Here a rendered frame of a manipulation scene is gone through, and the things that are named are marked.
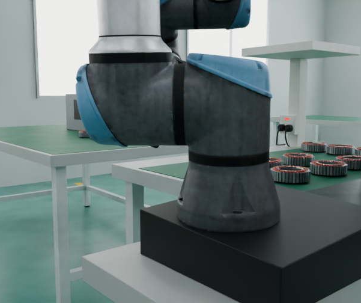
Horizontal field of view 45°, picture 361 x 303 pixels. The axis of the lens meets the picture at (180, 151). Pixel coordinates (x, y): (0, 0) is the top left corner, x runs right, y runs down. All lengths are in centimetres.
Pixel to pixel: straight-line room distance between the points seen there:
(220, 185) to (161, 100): 14
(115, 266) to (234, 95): 30
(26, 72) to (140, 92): 463
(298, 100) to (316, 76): 661
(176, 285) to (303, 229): 18
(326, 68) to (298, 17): 119
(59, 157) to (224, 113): 139
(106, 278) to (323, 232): 31
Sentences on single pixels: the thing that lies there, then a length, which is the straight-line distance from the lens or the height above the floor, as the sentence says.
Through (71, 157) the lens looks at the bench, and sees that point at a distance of 192.
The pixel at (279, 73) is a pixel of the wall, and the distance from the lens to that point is 782.
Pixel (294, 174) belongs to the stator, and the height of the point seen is 78.
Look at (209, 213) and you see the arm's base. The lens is 58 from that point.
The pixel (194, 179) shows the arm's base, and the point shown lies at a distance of 60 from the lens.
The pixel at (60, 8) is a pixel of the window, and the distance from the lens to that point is 542.
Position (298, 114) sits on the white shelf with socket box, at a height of 91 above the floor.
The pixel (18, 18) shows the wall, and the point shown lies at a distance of 522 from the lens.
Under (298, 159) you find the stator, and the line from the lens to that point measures 154.
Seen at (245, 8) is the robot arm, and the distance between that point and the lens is 87.
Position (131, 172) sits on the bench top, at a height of 74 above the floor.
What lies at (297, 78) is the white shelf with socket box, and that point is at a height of 108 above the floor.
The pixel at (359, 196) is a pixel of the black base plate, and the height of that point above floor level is 77.
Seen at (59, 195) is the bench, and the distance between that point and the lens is 196.
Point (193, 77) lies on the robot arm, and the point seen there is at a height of 102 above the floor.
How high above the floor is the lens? 99
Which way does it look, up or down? 7 degrees down
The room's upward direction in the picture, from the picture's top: straight up
